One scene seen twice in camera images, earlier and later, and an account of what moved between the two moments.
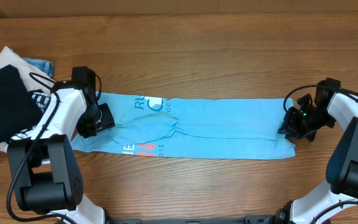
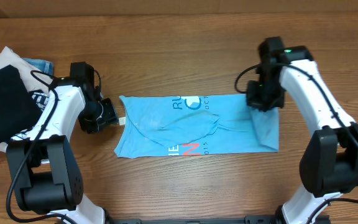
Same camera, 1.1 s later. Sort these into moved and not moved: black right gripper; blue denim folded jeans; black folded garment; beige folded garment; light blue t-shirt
Moved: black right gripper; light blue t-shirt
Not moved: black folded garment; blue denim folded jeans; beige folded garment
